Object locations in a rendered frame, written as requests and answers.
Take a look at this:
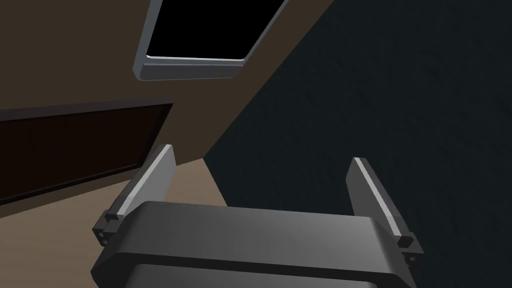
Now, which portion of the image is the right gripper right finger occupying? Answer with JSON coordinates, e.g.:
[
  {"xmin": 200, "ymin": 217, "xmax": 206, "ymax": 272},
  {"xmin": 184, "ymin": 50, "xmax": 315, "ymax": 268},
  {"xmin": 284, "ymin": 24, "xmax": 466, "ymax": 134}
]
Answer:
[{"xmin": 345, "ymin": 156, "xmax": 425, "ymax": 263}]

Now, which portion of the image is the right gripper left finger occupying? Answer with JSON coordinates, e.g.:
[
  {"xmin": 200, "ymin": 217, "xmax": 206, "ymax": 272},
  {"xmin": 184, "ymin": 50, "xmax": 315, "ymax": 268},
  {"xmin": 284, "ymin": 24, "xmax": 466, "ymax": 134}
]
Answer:
[{"xmin": 91, "ymin": 144, "xmax": 177, "ymax": 247}]

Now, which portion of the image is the dark brown door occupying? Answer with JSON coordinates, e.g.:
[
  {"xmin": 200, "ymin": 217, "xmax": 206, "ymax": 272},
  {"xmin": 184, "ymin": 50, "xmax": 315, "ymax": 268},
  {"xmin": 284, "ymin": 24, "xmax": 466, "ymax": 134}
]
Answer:
[{"xmin": 0, "ymin": 101, "xmax": 175, "ymax": 207}]

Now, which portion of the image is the grey framed window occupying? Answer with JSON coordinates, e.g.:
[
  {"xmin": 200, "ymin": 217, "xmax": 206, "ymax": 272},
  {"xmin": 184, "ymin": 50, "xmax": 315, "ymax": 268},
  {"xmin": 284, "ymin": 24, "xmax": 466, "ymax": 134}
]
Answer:
[{"xmin": 132, "ymin": 0, "xmax": 290, "ymax": 82}]

